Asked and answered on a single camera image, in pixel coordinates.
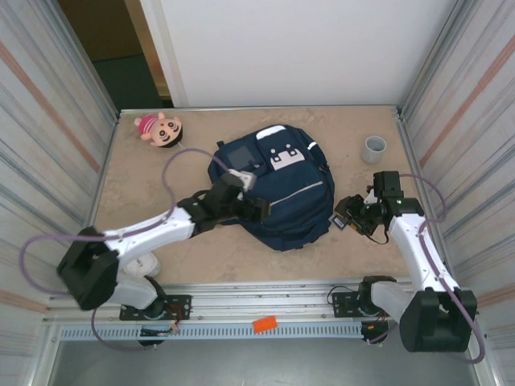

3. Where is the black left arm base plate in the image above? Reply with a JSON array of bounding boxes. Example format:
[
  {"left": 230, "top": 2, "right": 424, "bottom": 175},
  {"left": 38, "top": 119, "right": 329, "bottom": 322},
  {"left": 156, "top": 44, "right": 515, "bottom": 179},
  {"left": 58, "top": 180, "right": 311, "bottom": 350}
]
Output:
[{"left": 119, "top": 294, "right": 193, "bottom": 322}]

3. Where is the aluminium rail frame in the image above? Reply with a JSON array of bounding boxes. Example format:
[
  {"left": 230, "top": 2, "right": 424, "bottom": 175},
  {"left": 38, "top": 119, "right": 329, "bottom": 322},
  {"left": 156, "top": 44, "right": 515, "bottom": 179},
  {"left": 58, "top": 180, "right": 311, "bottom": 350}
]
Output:
[{"left": 42, "top": 281, "right": 483, "bottom": 326}]

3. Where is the orange block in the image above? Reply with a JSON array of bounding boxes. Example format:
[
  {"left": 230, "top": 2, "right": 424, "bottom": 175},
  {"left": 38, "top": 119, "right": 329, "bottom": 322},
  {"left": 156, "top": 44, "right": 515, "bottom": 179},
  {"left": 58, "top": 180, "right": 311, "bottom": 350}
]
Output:
[{"left": 252, "top": 316, "right": 279, "bottom": 334}]

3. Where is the plush doll pink striped shirt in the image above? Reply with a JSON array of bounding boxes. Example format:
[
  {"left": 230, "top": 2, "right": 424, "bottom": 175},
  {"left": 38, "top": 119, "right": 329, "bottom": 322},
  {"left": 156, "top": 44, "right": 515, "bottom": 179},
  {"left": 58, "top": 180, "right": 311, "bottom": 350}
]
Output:
[{"left": 134, "top": 112, "right": 186, "bottom": 149}]

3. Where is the grey cup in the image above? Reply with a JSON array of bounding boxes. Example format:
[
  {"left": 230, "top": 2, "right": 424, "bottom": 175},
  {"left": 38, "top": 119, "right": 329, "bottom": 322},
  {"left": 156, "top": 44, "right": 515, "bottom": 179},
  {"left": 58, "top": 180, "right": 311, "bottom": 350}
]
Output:
[{"left": 364, "top": 135, "right": 387, "bottom": 164}]

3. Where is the navy blue backpack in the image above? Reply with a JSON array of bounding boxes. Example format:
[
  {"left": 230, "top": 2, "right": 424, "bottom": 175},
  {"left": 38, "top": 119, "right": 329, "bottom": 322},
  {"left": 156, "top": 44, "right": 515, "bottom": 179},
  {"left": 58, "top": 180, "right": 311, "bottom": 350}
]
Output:
[{"left": 207, "top": 124, "right": 336, "bottom": 253}]

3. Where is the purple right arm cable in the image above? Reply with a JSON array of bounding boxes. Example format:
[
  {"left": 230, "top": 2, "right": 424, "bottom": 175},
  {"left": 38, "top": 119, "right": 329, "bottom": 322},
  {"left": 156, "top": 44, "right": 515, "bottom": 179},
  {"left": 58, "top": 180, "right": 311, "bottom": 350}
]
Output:
[{"left": 368, "top": 172, "right": 486, "bottom": 365}]

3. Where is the grey slotted cable tray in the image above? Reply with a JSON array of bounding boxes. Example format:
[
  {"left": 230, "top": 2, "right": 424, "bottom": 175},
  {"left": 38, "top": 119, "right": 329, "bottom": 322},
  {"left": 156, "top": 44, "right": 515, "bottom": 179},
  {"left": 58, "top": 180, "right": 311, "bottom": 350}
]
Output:
[{"left": 59, "top": 323, "right": 365, "bottom": 341}]

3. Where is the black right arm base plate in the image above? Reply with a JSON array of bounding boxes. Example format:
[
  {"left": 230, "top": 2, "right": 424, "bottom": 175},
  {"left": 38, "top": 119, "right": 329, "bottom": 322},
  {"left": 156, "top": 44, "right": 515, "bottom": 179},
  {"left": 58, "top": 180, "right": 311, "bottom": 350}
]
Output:
[{"left": 330, "top": 289, "right": 405, "bottom": 318}]

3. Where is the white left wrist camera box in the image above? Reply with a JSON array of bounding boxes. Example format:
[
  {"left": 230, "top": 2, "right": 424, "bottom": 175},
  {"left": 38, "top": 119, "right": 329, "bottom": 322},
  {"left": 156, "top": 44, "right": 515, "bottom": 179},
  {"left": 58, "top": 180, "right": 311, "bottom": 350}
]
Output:
[{"left": 226, "top": 168, "right": 259, "bottom": 191}]

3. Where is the white door frame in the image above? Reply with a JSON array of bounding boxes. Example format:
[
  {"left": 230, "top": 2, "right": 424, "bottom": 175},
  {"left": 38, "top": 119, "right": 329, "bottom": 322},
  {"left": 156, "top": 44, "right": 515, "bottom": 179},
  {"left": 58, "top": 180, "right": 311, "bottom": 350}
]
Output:
[{"left": 123, "top": 0, "right": 190, "bottom": 109}]

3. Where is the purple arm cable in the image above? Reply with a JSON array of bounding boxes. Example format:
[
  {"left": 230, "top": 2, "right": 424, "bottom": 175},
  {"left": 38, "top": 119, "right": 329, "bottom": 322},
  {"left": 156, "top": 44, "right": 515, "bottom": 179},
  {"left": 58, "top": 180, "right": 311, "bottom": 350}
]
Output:
[
  {"left": 19, "top": 147, "right": 242, "bottom": 353},
  {"left": 368, "top": 172, "right": 486, "bottom": 365}
]

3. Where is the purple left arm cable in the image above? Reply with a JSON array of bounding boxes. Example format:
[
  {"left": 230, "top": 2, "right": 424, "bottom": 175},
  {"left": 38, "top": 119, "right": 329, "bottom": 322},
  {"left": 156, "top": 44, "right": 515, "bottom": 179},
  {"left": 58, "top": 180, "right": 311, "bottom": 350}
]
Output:
[{"left": 19, "top": 147, "right": 242, "bottom": 353}]

